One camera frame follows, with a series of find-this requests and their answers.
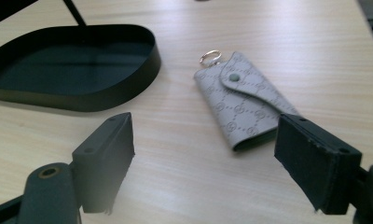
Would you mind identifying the grey patterned key pouch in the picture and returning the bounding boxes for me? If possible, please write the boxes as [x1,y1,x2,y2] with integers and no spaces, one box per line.
[193,49,300,153]

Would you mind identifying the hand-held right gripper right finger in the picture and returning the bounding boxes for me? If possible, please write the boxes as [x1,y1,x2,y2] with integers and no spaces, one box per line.
[273,112,363,216]

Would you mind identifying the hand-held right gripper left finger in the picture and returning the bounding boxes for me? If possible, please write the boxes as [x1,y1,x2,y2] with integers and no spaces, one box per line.
[72,111,136,216]

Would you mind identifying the black key stand with tray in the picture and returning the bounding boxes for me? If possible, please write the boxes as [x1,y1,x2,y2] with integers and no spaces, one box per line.
[0,0,161,112]

